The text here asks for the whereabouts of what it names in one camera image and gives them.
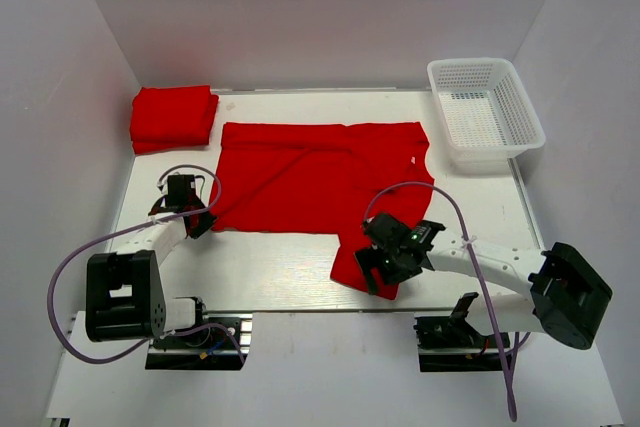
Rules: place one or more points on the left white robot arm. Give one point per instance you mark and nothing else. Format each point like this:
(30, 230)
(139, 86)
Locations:
(124, 294)

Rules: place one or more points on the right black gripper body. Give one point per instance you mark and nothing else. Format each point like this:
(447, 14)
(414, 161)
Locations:
(394, 270)

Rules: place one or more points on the folded red t shirt stack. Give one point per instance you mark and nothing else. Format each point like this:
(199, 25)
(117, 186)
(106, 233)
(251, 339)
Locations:
(172, 118)

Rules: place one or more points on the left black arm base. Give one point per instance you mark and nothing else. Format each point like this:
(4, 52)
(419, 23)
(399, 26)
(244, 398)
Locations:
(208, 350)

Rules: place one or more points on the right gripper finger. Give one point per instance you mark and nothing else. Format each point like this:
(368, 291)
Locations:
(373, 282)
(368, 258)

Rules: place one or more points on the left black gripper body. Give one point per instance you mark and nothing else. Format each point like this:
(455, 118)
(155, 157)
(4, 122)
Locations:
(205, 220)

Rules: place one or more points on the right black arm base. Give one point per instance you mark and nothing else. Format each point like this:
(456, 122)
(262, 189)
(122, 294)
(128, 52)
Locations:
(451, 345)

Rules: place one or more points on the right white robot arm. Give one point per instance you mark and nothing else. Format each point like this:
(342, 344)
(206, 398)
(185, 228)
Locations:
(556, 292)

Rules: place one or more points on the white plastic basket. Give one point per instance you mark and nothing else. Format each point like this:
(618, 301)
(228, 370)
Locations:
(485, 110)

